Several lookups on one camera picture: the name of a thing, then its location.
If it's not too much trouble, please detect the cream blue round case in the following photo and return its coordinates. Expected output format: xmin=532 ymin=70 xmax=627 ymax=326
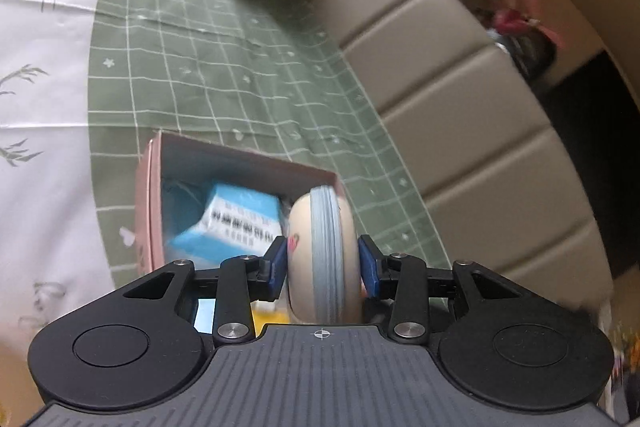
xmin=288 ymin=185 xmax=362 ymax=324

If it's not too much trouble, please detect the beige padded headboard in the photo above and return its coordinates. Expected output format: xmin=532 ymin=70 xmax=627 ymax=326
xmin=311 ymin=0 xmax=613 ymax=307

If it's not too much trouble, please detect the pink cardboard box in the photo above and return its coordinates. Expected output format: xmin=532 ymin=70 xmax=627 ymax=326
xmin=134 ymin=131 xmax=346 ymax=274

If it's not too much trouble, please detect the blue white medicine box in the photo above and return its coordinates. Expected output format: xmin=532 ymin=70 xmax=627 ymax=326
xmin=164 ymin=182 xmax=282 ymax=269

